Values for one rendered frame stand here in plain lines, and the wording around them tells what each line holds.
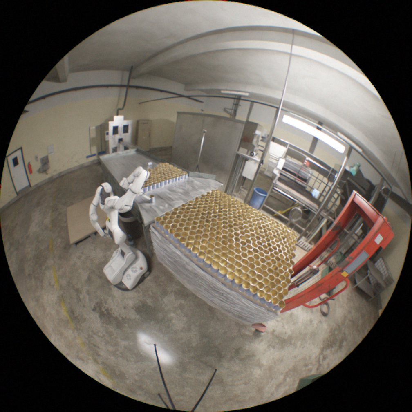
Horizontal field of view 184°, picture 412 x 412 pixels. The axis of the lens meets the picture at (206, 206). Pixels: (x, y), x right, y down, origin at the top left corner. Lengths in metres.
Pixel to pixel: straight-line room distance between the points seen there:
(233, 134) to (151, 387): 5.06
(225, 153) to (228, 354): 4.20
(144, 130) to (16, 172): 7.43
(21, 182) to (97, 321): 7.15
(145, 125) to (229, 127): 5.29
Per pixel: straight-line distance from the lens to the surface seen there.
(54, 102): 7.57
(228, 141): 3.55
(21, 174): 8.18
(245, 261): 1.15
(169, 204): 1.57
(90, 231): 2.94
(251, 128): 3.09
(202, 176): 2.34
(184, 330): 2.02
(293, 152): 3.55
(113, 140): 6.08
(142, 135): 7.76
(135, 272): 1.86
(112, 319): 2.22
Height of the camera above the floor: 2.02
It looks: 35 degrees down
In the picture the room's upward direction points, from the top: 14 degrees clockwise
